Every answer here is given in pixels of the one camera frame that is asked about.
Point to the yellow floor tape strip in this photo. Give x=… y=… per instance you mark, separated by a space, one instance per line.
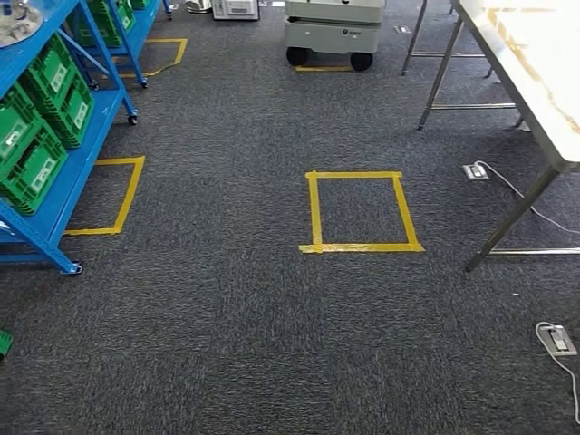
x=357 y=247

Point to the blue metal shelf rack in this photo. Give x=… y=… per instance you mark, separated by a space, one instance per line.
x=59 y=198
x=140 y=30

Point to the short yellow floor tape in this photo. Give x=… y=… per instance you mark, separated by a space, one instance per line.
x=323 y=68

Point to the floor socket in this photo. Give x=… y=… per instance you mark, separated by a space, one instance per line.
x=557 y=340
x=402 y=29
x=476 y=172

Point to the green plastic crate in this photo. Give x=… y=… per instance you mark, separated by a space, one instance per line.
x=59 y=90
x=5 y=343
x=27 y=168
x=102 y=30
x=141 y=3

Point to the white wheeled mobile robot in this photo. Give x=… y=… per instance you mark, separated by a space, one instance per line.
x=332 y=30

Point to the yellow floor tape rectangle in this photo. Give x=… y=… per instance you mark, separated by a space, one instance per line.
x=127 y=198

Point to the white box appliance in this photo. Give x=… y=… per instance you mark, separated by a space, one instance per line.
x=235 y=9

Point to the white round base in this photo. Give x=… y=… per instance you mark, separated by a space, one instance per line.
x=198 y=6

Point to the white desk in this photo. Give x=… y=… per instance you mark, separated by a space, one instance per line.
x=535 y=60

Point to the silver plastic wheel hubcap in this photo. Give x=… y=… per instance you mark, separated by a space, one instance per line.
x=18 y=21

